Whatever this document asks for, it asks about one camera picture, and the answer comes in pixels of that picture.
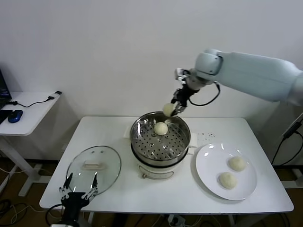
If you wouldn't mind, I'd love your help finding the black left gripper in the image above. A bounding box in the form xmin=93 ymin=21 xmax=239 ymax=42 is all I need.
xmin=59 ymin=172 xmax=99 ymax=222

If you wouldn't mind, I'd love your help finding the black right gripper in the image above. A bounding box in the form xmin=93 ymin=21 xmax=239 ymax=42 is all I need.
xmin=170 ymin=86 xmax=194 ymax=118

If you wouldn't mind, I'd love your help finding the white steamed baozi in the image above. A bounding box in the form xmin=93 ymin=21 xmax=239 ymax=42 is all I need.
xmin=217 ymin=172 xmax=238 ymax=190
xmin=162 ymin=103 xmax=177 ymax=117
xmin=228 ymin=156 xmax=247 ymax=172
xmin=153 ymin=122 xmax=169 ymax=136

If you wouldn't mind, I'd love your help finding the oval glass pot lid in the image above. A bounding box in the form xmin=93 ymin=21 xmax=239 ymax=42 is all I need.
xmin=66 ymin=146 xmax=122 ymax=197

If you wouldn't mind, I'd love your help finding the stainless steel steamer basket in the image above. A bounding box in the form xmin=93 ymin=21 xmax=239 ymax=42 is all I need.
xmin=123 ymin=111 xmax=198 ymax=166

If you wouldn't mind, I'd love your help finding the cream electric cooker base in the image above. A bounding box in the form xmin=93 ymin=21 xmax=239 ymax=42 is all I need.
xmin=130 ymin=146 xmax=190 ymax=180

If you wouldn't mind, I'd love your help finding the large white plate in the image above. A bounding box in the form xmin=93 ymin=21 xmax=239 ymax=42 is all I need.
xmin=195 ymin=143 xmax=258 ymax=201

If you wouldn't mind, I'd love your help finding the white side table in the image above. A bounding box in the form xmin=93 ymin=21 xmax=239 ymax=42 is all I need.
xmin=0 ymin=91 xmax=62 ymax=197

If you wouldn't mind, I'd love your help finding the blue computer mouse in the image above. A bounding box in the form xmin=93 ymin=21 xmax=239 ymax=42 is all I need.
xmin=7 ymin=110 xmax=24 ymax=124

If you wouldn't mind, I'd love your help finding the white power strip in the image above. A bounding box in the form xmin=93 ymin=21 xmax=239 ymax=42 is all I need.
xmin=167 ymin=214 xmax=187 ymax=225

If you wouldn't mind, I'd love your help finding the black laptop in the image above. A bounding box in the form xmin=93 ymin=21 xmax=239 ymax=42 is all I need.
xmin=0 ymin=69 xmax=13 ymax=125

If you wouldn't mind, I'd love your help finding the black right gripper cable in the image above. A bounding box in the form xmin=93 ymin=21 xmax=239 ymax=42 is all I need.
xmin=188 ymin=81 xmax=221 ymax=106

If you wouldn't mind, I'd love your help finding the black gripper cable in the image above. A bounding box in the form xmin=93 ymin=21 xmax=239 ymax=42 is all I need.
xmin=46 ymin=204 xmax=66 ymax=224
xmin=188 ymin=81 xmax=221 ymax=106

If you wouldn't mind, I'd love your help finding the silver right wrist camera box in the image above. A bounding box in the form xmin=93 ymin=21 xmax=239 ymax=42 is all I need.
xmin=174 ymin=68 xmax=190 ymax=82

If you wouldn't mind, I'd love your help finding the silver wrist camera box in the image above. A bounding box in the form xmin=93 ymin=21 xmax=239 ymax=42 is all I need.
xmin=174 ymin=68 xmax=190 ymax=82
xmin=52 ymin=221 xmax=79 ymax=227

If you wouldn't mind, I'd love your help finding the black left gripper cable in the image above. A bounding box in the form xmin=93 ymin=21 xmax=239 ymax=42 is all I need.
xmin=46 ymin=204 xmax=66 ymax=224

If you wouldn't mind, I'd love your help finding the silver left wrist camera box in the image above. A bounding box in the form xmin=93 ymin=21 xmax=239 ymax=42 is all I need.
xmin=52 ymin=221 xmax=79 ymax=227

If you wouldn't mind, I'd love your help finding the black power adapter cable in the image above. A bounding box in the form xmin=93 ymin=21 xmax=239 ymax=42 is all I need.
xmin=271 ymin=117 xmax=303 ymax=166

